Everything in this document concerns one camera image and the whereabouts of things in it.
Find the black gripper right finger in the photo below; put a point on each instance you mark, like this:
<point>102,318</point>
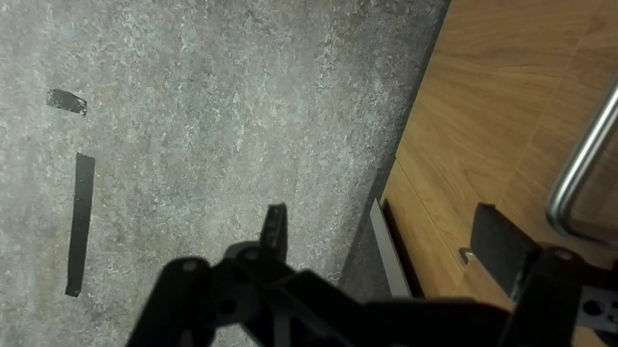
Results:
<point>502,249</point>

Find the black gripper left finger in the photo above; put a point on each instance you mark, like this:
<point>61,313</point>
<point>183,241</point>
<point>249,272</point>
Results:
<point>270,241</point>

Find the wooden drawer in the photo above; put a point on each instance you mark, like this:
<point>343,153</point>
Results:
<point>506,93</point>

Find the black tape strip on floor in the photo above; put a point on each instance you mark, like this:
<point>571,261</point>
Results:
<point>79,222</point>

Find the short dark tape piece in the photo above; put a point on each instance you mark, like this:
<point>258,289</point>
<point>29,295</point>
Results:
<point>65,101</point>

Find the silver drawer handle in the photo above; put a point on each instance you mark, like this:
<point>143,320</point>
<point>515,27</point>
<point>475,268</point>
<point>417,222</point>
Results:
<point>575,170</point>

